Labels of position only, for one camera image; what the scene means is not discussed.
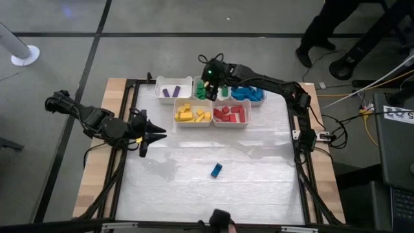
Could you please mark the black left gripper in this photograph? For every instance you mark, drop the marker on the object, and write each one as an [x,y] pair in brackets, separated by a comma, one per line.
[142,126]

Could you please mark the silver frame bracket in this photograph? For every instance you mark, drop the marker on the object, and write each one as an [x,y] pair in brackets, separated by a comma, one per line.
[119,225]
[300,229]

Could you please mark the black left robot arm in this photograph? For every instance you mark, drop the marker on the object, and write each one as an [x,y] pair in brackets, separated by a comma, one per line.
[97,121]

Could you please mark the black keyboard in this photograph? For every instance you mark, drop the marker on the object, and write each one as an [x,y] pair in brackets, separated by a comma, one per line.
[404,207]

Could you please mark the black box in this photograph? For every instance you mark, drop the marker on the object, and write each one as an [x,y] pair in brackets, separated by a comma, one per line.
[362,200]

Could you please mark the green wooden cube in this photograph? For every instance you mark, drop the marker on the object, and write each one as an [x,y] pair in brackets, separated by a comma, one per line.
[200,86]

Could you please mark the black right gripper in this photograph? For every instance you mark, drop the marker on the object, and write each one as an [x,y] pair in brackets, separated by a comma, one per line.
[215,72]

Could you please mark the yellow wooden long block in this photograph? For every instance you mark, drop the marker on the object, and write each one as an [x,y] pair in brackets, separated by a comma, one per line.
[199,118]
[186,116]

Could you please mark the wooden table side board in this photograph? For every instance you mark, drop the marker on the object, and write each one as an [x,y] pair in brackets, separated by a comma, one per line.
[97,181]
[323,181]

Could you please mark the white pedestal stand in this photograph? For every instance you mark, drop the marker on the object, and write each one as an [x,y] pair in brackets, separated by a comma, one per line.
[26,56]

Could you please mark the black stand leg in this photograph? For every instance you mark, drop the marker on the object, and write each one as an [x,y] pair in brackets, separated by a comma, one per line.
[365,42]

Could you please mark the person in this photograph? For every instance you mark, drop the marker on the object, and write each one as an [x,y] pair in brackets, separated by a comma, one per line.
[326,19]
[220,218]

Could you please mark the black table frame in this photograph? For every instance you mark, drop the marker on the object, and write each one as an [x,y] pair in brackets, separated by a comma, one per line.
[142,81]

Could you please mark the red wooden cube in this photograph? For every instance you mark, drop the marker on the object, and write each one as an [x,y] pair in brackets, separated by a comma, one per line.
[225,118]
[225,110]

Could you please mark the white plastic bin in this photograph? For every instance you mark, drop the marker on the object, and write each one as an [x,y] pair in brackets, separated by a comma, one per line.
[247,117]
[186,94]
[265,102]
[223,98]
[198,104]

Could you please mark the white paper label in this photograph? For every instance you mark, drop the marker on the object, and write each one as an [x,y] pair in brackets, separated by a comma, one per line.
[398,114]

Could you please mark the purple wooden block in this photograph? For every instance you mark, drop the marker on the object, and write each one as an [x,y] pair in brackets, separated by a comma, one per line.
[176,91]
[166,93]

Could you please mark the green wooden cylinder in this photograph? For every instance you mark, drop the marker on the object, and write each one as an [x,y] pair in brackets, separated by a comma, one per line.
[224,91]

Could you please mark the blue wooden cube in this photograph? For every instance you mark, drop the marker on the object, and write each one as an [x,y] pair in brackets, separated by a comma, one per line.
[246,88]
[254,99]

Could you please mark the yellow wooden cylinder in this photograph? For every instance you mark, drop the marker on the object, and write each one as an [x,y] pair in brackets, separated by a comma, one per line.
[207,116]

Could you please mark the blue wooden long block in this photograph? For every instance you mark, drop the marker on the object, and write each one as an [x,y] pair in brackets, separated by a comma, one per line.
[258,92]
[216,170]

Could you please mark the blue wooden cylinder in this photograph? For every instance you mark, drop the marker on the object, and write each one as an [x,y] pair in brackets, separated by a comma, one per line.
[235,89]

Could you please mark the black furniture foot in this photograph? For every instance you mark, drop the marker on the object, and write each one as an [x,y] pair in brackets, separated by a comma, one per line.
[9,144]

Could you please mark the green wooden long block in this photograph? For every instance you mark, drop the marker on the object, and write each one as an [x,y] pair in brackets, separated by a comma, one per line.
[202,97]

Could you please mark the black equipment case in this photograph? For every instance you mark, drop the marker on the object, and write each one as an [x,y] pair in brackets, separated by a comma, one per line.
[398,152]

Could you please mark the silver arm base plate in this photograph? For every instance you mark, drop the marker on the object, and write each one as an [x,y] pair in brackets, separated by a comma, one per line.
[321,136]

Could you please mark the yellow wooden cube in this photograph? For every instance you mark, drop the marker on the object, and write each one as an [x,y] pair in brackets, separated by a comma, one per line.
[200,112]
[181,109]
[187,106]
[177,116]

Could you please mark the red wooden long block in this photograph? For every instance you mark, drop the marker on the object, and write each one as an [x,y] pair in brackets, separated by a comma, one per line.
[218,113]
[242,115]
[233,118]
[236,109]

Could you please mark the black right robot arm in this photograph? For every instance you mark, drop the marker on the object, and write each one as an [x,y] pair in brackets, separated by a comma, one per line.
[275,84]

